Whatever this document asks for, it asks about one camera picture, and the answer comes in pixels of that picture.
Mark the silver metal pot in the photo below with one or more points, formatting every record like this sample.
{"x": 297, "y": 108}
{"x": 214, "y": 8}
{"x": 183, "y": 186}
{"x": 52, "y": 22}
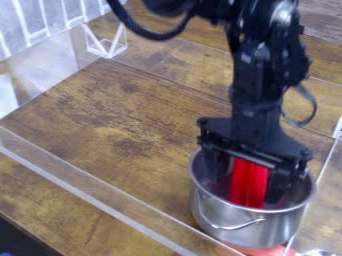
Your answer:
{"x": 240, "y": 225}

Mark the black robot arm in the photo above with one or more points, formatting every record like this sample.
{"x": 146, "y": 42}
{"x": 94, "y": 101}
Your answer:
{"x": 270, "y": 63}

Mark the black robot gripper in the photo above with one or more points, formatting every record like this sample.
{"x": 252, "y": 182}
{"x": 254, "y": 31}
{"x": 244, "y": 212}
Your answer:
{"x": 252, "y": 135}

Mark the red object under pot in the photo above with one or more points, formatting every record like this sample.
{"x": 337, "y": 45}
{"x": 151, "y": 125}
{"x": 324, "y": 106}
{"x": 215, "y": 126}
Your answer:
{"x": 274, "y": 251}

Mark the red plastic block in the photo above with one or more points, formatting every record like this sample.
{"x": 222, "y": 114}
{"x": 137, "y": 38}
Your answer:
{"x": 249, "y": 184}

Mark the clear acrylic triangle bracket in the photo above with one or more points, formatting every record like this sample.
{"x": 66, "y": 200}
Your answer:
{"x": 106, "y": 48}

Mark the silver metal object corner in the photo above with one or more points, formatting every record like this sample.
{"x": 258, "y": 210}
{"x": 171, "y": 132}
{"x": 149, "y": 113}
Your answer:
{"x": 317, "y": 252}

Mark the clear acrylic front barrier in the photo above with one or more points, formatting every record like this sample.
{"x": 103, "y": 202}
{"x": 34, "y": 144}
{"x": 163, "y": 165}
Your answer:
{"x": 150, "y": 221}

